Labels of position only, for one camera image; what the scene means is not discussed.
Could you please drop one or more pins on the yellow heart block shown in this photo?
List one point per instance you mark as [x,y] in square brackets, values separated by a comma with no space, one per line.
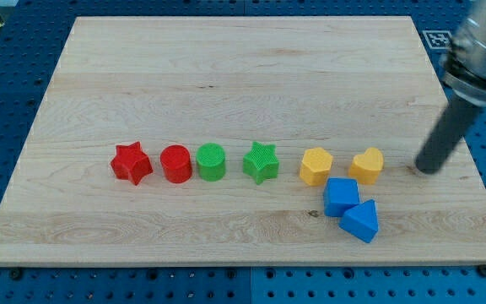
[367,167]

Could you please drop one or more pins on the white fiducial marker tag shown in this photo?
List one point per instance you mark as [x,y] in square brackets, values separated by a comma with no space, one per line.
[437,39]

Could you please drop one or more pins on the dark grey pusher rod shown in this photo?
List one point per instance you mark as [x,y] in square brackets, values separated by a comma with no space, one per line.
[452,125]

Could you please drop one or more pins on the blue cube block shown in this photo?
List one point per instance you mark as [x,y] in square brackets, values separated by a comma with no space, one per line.
[340,194]

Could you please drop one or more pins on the yellow hexagon block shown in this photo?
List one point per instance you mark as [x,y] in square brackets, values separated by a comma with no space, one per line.
[315,166]

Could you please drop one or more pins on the blue triangle block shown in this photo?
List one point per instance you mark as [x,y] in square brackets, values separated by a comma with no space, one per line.
[361,221]

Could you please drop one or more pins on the wooden board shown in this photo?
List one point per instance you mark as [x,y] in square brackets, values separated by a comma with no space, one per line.
[340,83]

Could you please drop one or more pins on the green cylinder block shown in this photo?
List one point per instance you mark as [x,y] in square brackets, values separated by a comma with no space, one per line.
[210,158]

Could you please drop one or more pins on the red cylinder block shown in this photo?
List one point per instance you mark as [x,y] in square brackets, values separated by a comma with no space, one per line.
[176,163]

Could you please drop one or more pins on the green star block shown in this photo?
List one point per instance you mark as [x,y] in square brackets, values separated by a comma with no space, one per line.
[261,162]

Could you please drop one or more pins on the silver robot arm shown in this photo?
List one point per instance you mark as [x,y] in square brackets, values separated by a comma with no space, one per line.
[465,60]

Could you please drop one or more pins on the red star block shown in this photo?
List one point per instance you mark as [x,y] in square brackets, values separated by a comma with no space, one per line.
[131,163]

